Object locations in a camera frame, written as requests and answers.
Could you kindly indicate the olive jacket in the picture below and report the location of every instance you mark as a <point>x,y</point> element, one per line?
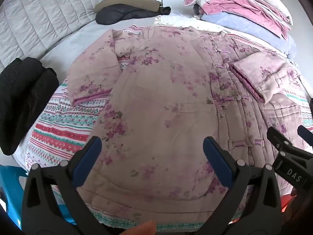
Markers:
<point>132,2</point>

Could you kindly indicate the black garment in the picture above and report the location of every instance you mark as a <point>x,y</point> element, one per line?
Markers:
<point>22,98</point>

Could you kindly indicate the blue blanket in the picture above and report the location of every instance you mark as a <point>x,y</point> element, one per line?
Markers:
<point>249,29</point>

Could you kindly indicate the pink floral padded coat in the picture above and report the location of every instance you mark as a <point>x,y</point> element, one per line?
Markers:
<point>166,90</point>

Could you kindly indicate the white fringed cloth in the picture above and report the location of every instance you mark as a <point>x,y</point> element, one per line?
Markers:
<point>176,20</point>

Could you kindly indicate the red green patterned blanket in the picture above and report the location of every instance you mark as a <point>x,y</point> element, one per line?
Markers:
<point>61,127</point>

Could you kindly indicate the person's right hand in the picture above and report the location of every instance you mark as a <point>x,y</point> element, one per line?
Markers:
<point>293,192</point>

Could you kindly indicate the blue plastic stool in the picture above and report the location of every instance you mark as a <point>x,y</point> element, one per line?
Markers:
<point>12,188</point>

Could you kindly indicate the pink velvet blanket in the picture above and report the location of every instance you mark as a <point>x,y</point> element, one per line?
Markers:
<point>234,8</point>

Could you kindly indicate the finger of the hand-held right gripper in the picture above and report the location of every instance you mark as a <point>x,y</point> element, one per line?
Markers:
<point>305,134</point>
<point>281,143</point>

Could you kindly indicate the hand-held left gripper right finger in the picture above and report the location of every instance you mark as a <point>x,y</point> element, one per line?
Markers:
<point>217,161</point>

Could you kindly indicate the black puffer jacket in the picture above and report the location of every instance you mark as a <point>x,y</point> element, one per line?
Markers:
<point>117,14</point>

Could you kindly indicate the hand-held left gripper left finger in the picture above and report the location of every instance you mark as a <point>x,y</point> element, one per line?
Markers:
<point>86,161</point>

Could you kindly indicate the grey quilted headboard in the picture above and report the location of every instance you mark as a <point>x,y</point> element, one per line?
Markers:
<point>41,17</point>

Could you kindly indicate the person's left hand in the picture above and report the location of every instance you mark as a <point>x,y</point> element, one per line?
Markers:
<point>144,229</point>

